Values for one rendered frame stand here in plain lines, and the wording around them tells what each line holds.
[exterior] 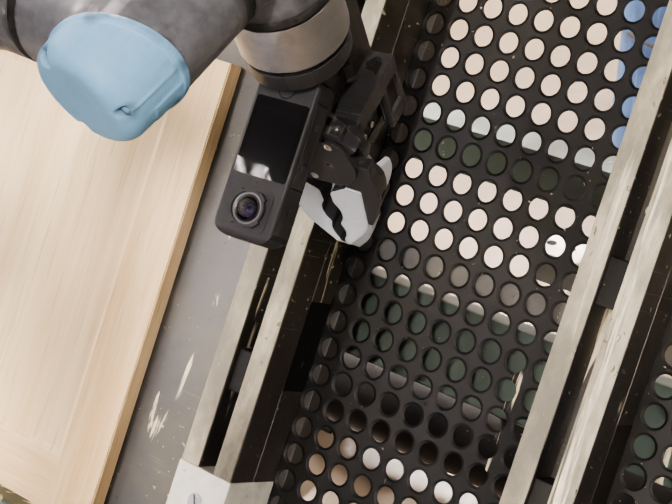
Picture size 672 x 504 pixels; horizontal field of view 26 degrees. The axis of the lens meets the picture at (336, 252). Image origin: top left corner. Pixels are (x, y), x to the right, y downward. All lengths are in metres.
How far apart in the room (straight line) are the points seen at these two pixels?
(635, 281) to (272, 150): 0.33
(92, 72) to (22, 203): 0.79
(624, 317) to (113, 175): 0.59
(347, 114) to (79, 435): 0.62
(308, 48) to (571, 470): 0.42
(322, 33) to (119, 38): 0.16
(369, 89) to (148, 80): 0.23
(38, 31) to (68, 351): 0.70
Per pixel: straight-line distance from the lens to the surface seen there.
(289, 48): 0.91
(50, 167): 1.56
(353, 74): 1.00
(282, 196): 0.94
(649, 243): 1.14
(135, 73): 0.80
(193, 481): 1.34
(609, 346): 1.15
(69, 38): 0.81
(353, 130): 0.99
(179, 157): 1.45
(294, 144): 0.94
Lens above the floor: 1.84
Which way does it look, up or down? 29 degrees down
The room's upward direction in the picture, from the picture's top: straight up
